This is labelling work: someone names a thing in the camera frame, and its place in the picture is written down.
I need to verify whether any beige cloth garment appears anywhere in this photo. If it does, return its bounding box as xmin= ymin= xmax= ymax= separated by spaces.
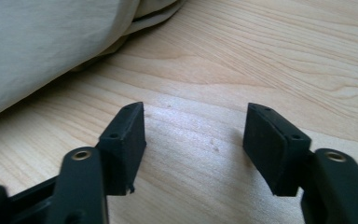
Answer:
xmin=0 ymin=0 xmax=187 ymax=124

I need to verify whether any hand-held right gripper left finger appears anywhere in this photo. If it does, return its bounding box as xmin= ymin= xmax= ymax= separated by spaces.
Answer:
xmin=95 ymin=101 xmax=147 ymax=197

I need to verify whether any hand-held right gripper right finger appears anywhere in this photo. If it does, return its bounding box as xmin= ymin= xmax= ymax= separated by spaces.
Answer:
xmin=242 ymin=102 xmax=312 ymax=198

